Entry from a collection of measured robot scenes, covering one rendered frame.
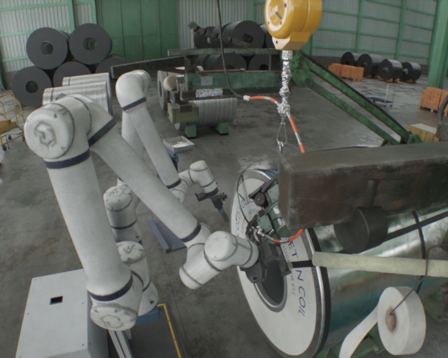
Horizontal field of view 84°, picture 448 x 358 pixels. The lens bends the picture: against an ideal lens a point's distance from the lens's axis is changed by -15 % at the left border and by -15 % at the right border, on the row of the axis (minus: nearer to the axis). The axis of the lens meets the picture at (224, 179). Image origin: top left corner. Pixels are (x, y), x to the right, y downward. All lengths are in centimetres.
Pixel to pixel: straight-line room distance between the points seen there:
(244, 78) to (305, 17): 99
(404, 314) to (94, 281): 82
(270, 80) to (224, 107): 443
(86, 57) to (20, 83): 277
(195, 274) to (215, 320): 165
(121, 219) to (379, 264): 121
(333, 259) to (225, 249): 29
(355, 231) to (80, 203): 64
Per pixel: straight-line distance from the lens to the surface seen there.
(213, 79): 183
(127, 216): 153
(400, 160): 32
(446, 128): 62
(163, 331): 209
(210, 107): 627
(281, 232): 117
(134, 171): 86
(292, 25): 97
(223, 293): 270
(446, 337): 296
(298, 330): 166
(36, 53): 1251
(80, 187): 76
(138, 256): 110
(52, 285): 185
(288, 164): 28
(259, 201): 130
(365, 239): 31
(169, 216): 92
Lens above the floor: 202
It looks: 26 degrees down
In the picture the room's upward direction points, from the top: straight up
